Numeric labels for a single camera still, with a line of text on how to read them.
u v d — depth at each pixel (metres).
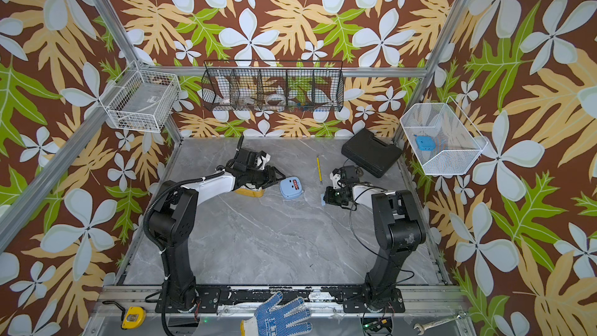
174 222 0.52
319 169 1.08
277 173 0.89
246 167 0.79
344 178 0.81
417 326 0.70
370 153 1.12
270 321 0.70
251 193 0.97
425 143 0.83
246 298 0.76
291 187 0.99
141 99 0.86
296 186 0.98
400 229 0.49
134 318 0.70
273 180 0.86
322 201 0.98
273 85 0.97
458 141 0.76
